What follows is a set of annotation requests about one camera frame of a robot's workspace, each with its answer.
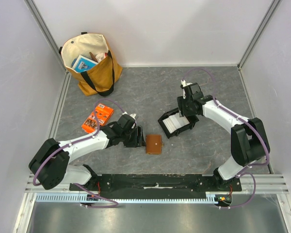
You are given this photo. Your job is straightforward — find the aluminium frame rail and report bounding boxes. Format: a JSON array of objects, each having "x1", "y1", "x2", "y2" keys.
[{"x1": 25, "y1": 174, "x2": 289, "y2": 194}]

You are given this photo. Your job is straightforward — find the slotted cable duct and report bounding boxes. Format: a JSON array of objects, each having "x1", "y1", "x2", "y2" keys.
[{"x1": 35, "y1": 193, "x2": 220, "y2": 203}]

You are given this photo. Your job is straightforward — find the orange booklet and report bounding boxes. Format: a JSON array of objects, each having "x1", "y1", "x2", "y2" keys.
[{"x1": 81, "y1": 103, "x2": 114, "y2": 133}]

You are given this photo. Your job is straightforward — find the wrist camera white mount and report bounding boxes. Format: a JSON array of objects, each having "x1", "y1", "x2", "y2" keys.
[
  {"x1": 122, "y1": 112, "x2": 138, "y2": 129},
  {"x1": 180, "y1": 79, "x2": 192, "y2": 99}
]

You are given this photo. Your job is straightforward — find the mustard canvas tote bag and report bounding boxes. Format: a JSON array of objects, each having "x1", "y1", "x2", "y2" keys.
[{"x1": 59, "y1": 32, "x2": 122, "y2": 97}]

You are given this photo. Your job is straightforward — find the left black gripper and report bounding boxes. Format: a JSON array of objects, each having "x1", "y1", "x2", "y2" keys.
[{"x1": 121, "y1": 125, "x2": 146, "y2": 148}]

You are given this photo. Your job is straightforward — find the blue book in bag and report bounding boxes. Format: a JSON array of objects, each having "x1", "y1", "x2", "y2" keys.
[{"x1": 72, "y1": 55, "x2": 98, "y2": 73}]

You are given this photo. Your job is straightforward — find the black card box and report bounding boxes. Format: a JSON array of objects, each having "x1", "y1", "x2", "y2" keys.
[{"x1": 158, "y1": 108, "x2": 199, "y2": 139}]

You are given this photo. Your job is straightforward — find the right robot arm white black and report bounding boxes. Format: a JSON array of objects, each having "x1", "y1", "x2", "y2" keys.
[{"x1": 177, "y1": 80, "x2": 270, "y2": 191}]

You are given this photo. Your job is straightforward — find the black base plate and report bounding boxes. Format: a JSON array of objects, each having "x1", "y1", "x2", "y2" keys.
[{"x1": 83, "y1": 174, "x2": 242, "y2": 199}]

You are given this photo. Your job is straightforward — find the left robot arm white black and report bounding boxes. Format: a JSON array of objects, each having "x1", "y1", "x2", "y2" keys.
[{"x1": 29, "y1": 113, "x2": 146, "y2": 191}]

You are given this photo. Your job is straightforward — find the brown item in bag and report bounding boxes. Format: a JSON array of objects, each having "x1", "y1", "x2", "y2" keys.
[{"x1": 89, "y1": 52, "x2": 97, "y2": 62}]

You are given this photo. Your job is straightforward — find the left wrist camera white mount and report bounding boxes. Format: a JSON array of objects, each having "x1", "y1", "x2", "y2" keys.
[{"x1": 122, "y1": 112, "x2": 138, "y2": 129}]

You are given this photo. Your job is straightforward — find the white card stack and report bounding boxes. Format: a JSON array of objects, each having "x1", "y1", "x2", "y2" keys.
[{"x1": 163, "y1": 113, "x2": 190, "y2": 133}]

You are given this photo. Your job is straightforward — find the brown leather card holder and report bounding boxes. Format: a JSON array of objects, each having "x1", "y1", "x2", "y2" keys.
[{"x1": 145, "y1": 134, "x2": 163, "y2": 155}]

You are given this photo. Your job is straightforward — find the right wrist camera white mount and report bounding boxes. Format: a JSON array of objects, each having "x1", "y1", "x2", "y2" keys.
[{"x1": 180, "y1": 79, "x2": 192, "y2": 99}]

